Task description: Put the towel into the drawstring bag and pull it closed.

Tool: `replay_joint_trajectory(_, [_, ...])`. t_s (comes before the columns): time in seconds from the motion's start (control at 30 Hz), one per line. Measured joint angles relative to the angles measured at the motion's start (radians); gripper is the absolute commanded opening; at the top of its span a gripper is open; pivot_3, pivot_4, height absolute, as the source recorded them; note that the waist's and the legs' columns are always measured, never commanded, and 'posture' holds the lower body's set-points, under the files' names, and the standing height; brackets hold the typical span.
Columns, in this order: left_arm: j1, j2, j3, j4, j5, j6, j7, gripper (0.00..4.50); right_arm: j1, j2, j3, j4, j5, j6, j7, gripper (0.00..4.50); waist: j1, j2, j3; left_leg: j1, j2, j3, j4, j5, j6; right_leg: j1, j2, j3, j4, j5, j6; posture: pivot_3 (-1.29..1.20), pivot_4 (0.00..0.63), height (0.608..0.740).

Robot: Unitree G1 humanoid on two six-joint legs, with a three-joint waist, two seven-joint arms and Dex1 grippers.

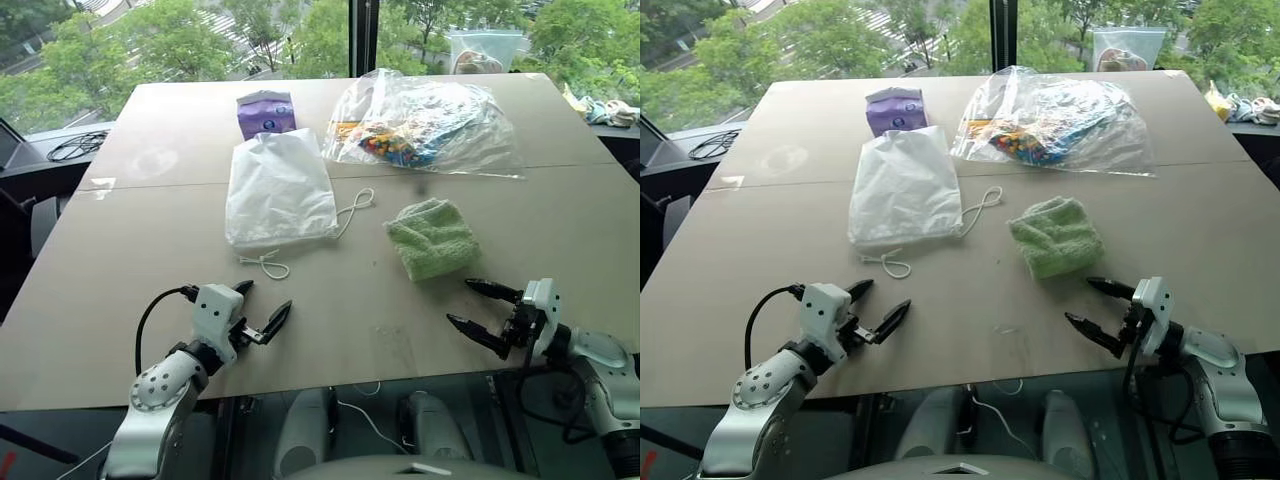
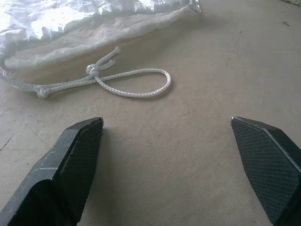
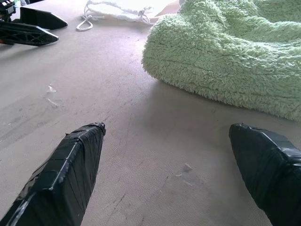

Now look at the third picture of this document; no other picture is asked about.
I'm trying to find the light green fluffy towel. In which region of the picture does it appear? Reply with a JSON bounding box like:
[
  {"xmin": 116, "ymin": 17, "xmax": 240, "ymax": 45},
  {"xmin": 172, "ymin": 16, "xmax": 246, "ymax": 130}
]
[{"xmin": 141, "ymin": 0, "xmax": 301, "ymax": 122}]

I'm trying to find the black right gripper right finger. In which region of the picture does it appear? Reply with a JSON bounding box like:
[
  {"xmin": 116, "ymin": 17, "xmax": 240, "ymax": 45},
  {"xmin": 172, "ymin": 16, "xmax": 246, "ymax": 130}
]
[{"xmin": 229, "ymin": 122, "xmax": 301, "ymax": 226}]

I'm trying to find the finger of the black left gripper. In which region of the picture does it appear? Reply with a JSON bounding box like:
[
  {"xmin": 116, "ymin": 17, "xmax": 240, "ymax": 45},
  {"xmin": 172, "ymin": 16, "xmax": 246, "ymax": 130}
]
[
  {"xmin": 19, "ymin": 7, "xmax": 69, "ymax": 31},
  {"xmin": 0, "ymin": 21, "xmax": 59, "ymax": 47}
]

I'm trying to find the white cord bundle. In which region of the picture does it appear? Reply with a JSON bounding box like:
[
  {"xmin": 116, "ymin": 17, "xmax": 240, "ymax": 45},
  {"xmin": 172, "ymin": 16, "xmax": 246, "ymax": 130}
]
[{"xmin": 75, "ymin": 0, "xmax": 155, "ymax": 32}]

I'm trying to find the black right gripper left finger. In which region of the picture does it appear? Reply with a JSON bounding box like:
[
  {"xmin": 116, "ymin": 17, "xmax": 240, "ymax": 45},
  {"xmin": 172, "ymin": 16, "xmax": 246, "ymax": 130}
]
[{"xmin": 0, "ymin": 121, "xmax": 107, "ymax": 226}]

